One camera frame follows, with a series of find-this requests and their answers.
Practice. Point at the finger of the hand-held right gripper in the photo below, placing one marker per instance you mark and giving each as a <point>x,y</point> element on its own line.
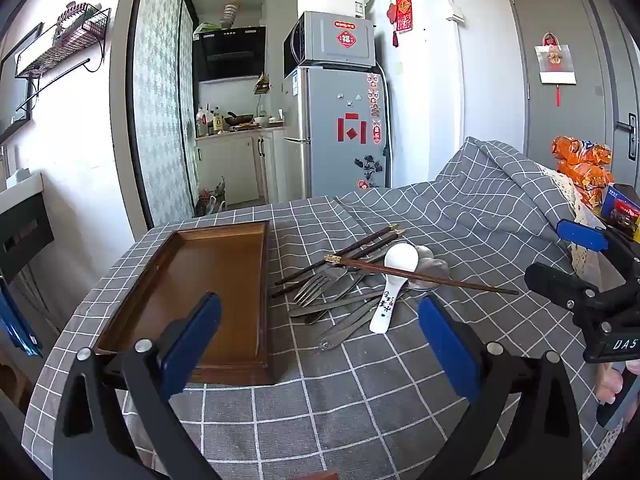
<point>580,235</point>
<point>555,282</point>

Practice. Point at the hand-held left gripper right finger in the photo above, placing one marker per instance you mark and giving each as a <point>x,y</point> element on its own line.
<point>447,345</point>

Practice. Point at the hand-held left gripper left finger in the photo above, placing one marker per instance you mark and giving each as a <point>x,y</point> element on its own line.
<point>192,340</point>

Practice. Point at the brown wooden tray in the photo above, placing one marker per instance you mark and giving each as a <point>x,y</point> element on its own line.
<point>200,285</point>

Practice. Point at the dark wooden chopstick gold cap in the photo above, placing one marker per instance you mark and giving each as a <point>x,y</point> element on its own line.
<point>372,247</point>
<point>475,285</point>
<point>370,239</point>

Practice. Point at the metal cake server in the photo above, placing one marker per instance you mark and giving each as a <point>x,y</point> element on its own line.
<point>430,280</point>

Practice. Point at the white ceramic spoon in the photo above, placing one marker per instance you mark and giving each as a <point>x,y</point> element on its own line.
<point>400,260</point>

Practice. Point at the metal fork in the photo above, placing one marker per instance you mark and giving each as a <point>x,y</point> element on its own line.
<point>307,290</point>
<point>332,277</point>

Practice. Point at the person's right hand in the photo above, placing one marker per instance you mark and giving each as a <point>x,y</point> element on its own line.
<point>609,385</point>

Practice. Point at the white lace cloth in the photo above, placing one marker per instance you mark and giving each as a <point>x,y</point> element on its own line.
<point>575,195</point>

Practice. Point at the blue printed box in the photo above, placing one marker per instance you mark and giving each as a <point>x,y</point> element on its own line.
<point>622,207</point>

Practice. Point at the orange snack packets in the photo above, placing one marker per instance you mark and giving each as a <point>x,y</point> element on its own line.
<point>582,165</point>

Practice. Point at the grey door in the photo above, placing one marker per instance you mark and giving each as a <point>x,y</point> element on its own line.
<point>550,125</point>

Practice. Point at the grey checked tablecloth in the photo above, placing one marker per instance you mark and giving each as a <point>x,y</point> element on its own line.
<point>450,210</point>

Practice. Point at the bags on kitchen floor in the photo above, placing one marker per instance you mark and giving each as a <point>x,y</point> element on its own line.
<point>212,200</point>

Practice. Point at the white kitchen cabinet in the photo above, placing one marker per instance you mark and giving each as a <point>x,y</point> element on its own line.
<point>230,165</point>

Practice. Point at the white and black side cabinet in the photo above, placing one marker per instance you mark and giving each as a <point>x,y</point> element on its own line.
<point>25,230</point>

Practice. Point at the silver refrigerator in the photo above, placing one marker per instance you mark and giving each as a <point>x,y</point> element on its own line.
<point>330,170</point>

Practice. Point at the bottles on kitchen counter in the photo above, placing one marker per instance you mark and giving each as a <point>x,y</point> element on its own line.
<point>207,122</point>

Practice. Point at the black wok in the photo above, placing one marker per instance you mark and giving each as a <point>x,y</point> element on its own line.
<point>239,120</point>

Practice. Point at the patterned sliding glass door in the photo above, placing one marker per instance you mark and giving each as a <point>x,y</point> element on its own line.
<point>160,110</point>

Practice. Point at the red hanging ornament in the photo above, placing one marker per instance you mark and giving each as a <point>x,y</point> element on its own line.
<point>403,10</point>

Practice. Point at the black range hood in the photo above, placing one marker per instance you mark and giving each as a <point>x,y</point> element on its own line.
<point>230,55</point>

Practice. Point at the silver microwave oven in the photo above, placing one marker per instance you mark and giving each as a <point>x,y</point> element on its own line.
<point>315,55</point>

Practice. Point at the white rice cooker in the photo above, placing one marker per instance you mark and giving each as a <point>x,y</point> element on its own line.
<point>315,2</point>

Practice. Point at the white wall box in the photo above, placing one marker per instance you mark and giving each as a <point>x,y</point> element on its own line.
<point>455,13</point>

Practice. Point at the framed wall mirror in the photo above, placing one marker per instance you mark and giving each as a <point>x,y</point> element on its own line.
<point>15,80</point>

